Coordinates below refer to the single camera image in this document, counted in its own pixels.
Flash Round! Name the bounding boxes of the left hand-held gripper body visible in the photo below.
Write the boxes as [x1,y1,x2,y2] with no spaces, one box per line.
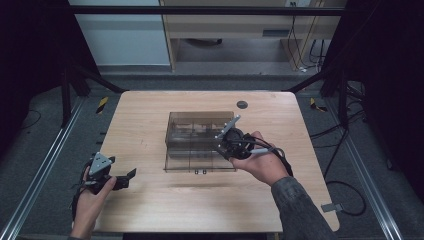
[79,152,118,196]

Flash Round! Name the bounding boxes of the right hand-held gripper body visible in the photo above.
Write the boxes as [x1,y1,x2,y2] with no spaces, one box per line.
[214,114,259,162]

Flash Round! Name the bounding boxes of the smoky transparent drawer box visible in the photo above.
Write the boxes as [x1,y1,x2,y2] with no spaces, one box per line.
[165,111,236,158]

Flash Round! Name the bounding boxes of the person's right hand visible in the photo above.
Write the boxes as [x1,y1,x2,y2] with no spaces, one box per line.
[229,130,290,187]

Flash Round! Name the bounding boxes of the person's left hand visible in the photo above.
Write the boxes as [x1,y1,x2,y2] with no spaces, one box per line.
[69,165,118,239]

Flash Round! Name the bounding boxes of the grey tape piece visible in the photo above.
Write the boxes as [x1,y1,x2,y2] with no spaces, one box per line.
[320,203,344,213]

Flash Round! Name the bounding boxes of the light wooden desk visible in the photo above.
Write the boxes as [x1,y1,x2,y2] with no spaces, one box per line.
[159,0,348,72]

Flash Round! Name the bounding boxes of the white cabinet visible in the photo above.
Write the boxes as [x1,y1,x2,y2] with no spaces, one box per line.
[68,0,172,67]

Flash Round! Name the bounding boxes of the black curtain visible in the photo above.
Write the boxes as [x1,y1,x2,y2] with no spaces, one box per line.
[320,0,424,201]
[0,0,101,158]

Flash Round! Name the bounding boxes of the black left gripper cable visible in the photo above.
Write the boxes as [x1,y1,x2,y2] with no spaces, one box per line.
[70,181,88,222]

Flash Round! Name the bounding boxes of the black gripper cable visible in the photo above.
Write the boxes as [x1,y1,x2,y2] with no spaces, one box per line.
[70,181,88,222]
[239,134,295,178]

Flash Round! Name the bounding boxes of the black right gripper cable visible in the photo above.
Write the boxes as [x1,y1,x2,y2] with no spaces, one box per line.
[239,134,295,178]

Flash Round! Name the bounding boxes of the aluminium floor rail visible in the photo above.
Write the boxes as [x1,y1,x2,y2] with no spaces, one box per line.
[0,96,86,240]
[324,98,405,240]

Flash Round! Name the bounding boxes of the yellow-handled tool left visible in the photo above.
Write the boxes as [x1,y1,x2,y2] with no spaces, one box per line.
[95,96,110,115]

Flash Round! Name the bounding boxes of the yellow-handled tool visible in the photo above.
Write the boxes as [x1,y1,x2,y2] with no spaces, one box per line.
[309,97,328,113]
[95,96,110,115]

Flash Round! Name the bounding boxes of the black frame post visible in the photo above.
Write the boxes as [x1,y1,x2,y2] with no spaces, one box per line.
[338,71,350,129]
[60,66,73,128]

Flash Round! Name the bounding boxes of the thin black floor cable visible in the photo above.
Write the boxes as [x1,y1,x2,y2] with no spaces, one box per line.
[20,108,43,132]

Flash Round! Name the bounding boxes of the yellow-handled tool right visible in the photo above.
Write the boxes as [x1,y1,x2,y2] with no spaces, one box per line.
[309,97,328,113]

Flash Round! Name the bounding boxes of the black frame strut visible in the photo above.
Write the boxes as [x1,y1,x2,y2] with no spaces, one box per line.
[68,64,129,94]
[283,70,331,94]

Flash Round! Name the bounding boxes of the black floor cable bundle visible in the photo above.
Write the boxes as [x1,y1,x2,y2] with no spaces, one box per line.
[309,108,367,179]

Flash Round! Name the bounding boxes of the hanging desk cables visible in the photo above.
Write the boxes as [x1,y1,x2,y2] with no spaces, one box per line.
[287,1,329,73]

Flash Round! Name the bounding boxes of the black frame bar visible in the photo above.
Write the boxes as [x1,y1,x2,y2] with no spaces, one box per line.
[68,5,346,17]

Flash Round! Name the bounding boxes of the black floor cable loop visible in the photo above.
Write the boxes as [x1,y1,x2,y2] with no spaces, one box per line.
[324,179,368,217]

